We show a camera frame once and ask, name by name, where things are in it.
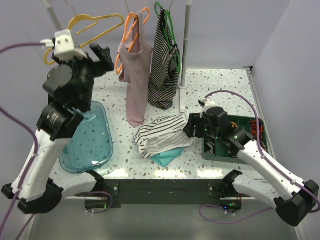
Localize left rack pole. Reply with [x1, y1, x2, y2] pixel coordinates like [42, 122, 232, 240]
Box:
[41, 0, 63, 31]

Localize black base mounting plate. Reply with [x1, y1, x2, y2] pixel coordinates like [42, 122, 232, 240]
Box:
[84, 178, 253, 211]

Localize rack pole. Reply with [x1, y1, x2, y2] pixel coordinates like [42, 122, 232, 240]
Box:
[41, 0, 63, 31]
[179, 0, 193, 113]

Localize orange black hair ties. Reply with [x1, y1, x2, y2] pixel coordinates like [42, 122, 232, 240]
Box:
[249, 119, 265, 141]

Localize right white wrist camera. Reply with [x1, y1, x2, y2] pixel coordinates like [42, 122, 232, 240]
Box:
[198, 98, 217, 112]

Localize yellow clothes hanger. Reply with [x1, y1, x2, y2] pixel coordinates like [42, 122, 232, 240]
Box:
[43, 0, 125, 66]

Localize green clothes hanger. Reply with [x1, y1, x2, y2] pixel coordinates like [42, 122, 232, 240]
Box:
[152, 1, 181, 77]

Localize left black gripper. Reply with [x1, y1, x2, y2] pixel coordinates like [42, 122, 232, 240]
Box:
[53, 41, 115, 108]

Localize green compartment tray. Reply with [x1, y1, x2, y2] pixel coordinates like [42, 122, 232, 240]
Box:
[201, 115, 269, 164]

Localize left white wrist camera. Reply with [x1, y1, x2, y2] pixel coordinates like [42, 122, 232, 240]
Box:
[40, 29, 88, 61]

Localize orange clothes hanger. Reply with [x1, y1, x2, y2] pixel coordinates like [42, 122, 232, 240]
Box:
[114, 0, 151, 75]

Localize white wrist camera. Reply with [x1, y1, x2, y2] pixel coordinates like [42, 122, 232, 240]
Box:
[40, 29, 88, 61]
[198, 98, 217, 112]

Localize teal transparent plastic bin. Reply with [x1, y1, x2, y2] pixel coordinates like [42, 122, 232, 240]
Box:
[59, 101, 114, 174]

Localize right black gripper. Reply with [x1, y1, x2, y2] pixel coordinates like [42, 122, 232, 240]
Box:
[183, 112, 220, 140]

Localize right rack pole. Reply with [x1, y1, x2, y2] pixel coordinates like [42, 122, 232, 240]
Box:
[179, 0, 193, 113]

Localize pink tank top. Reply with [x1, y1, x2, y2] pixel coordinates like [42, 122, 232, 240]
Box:
[116, 10, 153, 128]

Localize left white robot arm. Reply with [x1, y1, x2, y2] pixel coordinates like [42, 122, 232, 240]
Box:
[1, 43, 115, 215]

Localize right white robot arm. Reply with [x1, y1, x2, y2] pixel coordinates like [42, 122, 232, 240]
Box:
[183, 106, 319, 227]

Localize teal folded cloth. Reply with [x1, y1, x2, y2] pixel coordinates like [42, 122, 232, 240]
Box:
[150, 147, 185, 168]

